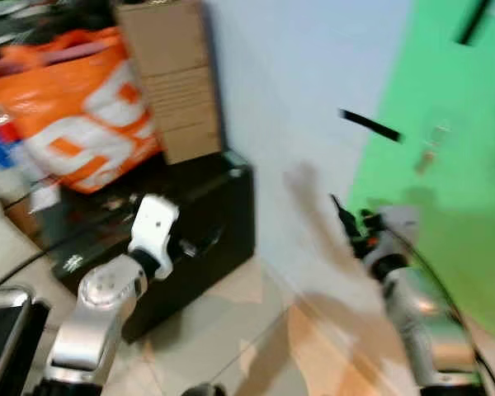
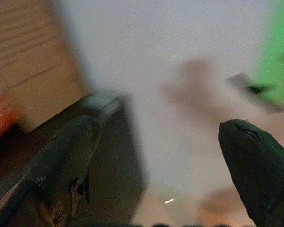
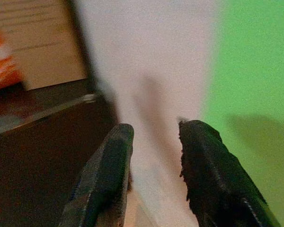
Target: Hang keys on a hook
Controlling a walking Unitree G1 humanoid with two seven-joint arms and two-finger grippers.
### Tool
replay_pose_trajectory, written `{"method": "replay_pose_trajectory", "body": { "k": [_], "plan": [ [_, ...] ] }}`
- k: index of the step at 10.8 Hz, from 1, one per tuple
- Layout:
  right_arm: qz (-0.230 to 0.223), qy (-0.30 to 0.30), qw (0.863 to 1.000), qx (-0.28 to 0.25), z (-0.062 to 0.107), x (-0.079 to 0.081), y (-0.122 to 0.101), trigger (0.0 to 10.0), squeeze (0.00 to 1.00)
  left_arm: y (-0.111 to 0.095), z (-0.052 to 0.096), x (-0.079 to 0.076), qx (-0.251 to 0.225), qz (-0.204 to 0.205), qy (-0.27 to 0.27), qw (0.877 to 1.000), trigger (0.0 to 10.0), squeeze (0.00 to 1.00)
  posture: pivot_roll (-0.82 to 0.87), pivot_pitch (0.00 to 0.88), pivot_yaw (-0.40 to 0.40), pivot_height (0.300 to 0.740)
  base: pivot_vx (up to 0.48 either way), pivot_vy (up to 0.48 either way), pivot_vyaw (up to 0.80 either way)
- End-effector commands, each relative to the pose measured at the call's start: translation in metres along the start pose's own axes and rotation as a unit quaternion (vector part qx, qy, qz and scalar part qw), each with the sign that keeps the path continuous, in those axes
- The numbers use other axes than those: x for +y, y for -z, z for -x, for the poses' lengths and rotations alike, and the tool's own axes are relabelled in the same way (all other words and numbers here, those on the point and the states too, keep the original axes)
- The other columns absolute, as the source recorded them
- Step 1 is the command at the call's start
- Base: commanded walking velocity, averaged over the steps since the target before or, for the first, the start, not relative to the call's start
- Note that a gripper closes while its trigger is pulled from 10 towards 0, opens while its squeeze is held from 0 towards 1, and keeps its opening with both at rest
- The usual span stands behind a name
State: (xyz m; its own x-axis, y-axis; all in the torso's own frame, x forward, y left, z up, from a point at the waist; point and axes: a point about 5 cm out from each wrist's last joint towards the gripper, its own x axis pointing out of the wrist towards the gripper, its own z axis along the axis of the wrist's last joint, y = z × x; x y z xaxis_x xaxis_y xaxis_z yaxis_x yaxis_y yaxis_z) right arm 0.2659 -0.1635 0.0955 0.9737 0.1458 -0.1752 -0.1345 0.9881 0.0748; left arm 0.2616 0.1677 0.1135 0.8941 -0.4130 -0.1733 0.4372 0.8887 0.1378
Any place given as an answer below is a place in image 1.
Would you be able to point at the small metal wall hook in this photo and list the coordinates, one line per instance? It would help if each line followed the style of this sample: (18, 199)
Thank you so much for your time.
(430, 148)

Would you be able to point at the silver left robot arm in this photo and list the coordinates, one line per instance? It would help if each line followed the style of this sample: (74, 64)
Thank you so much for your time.
(95, 318)

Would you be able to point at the black hard case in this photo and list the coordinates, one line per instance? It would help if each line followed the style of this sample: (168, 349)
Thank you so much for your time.
(206, 223)

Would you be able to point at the orange and white plastic bag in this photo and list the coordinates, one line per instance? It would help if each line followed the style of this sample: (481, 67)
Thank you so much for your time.
(74, 115)

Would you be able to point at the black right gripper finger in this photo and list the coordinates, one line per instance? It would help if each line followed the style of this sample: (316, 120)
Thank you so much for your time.
(342, 214)

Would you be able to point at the long black tape strip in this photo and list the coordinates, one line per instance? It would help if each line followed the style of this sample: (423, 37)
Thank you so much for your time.
(370, 124)

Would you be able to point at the black device with silver frame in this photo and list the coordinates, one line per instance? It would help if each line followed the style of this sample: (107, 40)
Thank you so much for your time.
(8, 338)

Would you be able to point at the brown cardboard box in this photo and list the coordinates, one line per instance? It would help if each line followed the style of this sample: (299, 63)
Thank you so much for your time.
(173, 74)

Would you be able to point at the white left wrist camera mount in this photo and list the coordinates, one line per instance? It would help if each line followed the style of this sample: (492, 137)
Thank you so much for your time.
(154, 223)

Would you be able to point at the green wall sheet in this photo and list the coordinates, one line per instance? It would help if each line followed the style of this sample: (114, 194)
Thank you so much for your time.
(454, 214)

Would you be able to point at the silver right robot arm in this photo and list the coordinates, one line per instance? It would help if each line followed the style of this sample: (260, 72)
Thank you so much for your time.
(421, 318)

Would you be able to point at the short black tape strip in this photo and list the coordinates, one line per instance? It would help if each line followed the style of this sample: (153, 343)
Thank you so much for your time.
(473, 22)

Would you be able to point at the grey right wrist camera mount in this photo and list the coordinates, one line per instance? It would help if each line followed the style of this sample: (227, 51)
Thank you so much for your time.
(400, 224)

